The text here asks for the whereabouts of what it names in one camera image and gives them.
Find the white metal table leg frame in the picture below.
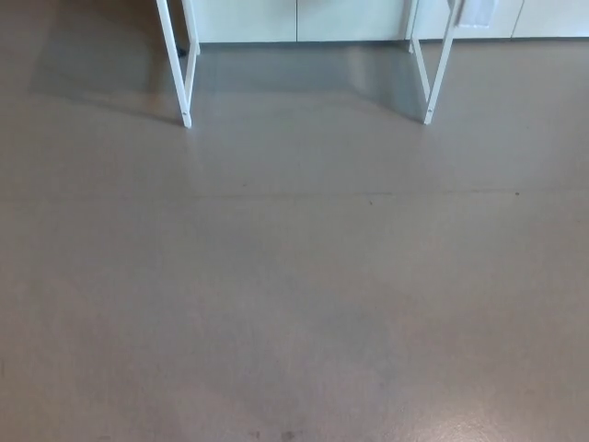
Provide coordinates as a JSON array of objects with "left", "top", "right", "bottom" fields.
[
  {"left": 155, "top": 0, "right": 202, "bottom": 129},
  {"left": 408, "top": 0, "right": 467, "bottom": 126}
]

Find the white cabinet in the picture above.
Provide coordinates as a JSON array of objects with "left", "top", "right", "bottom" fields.
[{"left": 163, "top": 0, "right": 589, "bottom": 46}]

